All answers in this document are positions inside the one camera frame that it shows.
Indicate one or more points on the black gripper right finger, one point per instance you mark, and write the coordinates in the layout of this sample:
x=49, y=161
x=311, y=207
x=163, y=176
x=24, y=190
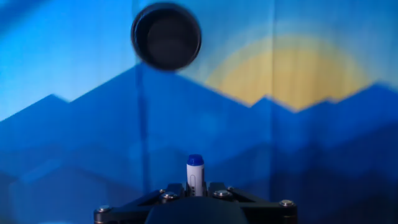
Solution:
x=270, y=213

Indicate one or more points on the blue mountain print cloth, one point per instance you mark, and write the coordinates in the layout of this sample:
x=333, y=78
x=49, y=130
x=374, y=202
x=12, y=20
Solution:
x=248, y=140

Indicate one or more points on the white pen with blue cap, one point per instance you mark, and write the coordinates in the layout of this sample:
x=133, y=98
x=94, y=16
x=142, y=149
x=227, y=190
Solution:
x=195, y=174

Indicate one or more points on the dark blue cup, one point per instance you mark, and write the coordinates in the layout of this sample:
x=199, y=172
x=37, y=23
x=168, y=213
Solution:
x=166, y=40

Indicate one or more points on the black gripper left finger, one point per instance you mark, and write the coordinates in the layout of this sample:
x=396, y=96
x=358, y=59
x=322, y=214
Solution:
x=127, y=213

